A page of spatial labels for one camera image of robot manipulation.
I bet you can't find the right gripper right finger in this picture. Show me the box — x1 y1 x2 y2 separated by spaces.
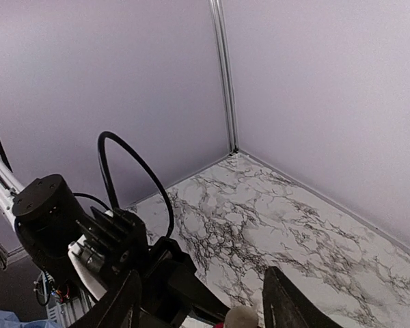
262 266 340 328

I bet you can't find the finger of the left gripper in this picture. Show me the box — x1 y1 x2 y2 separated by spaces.
139 238 229 325

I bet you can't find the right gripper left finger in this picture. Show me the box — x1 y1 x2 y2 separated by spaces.
70 271 142 328

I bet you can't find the red nail polish bottle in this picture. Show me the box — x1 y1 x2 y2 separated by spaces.
213 305 260 328

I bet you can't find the blue sleeved forearm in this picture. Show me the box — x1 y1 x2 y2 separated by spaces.
0 310 61 328

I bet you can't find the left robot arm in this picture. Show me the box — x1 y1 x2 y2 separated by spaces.
0 131 229 327

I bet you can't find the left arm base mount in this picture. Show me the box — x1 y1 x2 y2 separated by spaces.
33 271 92 327

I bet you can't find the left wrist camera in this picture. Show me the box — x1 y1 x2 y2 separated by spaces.
66 206 148 301

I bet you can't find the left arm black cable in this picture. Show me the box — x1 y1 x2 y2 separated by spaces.
71 131 175 247

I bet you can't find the left aluminium frame post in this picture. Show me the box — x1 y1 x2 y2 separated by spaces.
209 0 239 154

